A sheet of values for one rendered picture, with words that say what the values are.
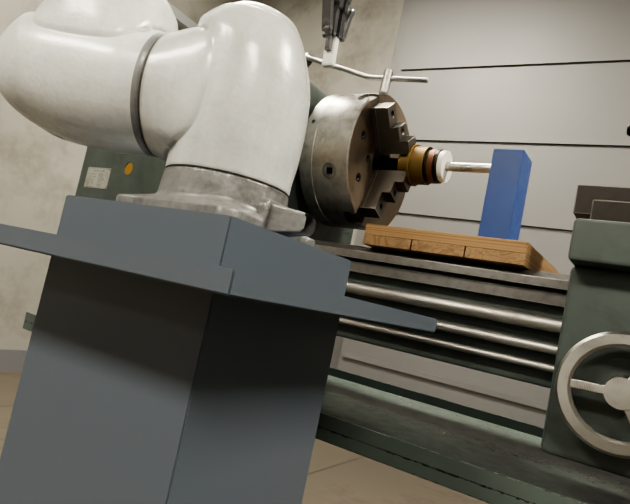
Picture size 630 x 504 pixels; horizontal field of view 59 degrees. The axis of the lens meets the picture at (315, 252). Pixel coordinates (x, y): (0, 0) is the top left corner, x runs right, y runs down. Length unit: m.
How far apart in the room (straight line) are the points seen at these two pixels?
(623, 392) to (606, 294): 0.13
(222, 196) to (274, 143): 0.09
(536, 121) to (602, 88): 0.34
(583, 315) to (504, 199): 0.36
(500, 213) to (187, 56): 0.69
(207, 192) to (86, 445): 0.28
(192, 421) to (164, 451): 0.04
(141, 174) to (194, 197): 0.79
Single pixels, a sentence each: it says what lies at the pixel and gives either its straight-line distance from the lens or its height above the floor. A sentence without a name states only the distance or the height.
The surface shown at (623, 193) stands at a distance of 1.02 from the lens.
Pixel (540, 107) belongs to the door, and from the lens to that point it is 3.32.
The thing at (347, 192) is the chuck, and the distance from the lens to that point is 1.18.
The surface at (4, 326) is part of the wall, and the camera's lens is 3.54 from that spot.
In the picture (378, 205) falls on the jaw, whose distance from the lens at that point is 1.22.
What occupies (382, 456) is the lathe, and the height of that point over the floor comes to 0.53.
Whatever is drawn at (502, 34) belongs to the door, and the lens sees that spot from 3.57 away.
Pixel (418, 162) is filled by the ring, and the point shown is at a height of 1.07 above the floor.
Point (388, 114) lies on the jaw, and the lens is 1.24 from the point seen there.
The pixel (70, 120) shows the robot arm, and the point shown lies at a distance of 0.74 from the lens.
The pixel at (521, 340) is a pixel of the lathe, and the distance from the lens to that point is 0.97.
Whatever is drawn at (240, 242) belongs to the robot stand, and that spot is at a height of 0.78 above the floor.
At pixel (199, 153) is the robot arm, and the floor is 0.87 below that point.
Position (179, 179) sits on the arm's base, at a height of 0.84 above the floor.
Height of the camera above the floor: 0.74
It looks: 5 degrees up
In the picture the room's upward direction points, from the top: 12 degrees clockwise
